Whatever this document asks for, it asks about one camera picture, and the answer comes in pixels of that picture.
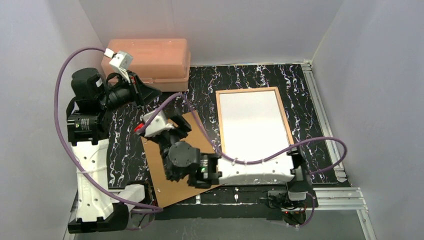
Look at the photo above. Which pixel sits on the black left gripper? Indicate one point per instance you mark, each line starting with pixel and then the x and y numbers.
pixel 138 90

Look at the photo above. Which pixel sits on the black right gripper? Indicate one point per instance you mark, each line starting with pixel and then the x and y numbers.
pixel 168 131

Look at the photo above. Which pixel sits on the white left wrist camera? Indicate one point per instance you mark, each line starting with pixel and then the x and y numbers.
pixel 120 62

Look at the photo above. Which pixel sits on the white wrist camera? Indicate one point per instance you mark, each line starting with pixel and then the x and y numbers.
pixel 158 124
pixel 120 62

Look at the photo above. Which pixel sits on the light wooden picture frame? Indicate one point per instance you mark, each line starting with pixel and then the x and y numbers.
pixel 253 122

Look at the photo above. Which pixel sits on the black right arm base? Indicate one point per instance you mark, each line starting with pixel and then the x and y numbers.
pixel 280 199

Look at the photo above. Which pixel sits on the aluminium rail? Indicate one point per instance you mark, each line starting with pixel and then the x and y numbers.
pixel 327 198
pixel 320 110

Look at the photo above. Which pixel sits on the aluminium right side rail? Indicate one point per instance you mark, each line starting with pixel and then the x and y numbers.
pixel 320 110

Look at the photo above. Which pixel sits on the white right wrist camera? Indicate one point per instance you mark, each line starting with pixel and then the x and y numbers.
pixel 158 124

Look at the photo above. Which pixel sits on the pink plastic storage box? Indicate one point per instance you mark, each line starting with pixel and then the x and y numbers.
pixel 162 63

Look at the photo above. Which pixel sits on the aluminium front rail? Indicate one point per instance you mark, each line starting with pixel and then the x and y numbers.
pixel 327 198

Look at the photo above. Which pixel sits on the white-backed printed photo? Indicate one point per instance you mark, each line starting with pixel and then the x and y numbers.
pixel 253 121

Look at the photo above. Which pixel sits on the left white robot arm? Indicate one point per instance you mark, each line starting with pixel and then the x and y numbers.
pixel 89 116

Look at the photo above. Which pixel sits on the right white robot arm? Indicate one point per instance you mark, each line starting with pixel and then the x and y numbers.
pixel 275 171

